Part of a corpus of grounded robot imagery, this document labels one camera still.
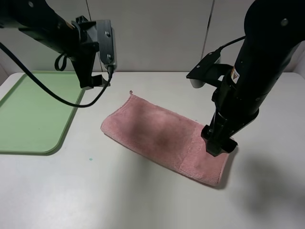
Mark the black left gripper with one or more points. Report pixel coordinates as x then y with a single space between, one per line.
85 55

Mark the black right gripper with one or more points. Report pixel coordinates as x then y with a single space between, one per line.
219 131

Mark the pink fluffy towel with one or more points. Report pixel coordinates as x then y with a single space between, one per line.
166 138

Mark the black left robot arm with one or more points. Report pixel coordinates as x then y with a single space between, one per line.
75 41

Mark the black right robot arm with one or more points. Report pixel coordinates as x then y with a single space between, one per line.
273 30

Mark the green plastic tray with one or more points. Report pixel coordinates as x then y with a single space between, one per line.
31 121

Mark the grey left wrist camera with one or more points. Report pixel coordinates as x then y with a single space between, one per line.
107 46

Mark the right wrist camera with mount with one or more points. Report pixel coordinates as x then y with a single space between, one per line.
206 69

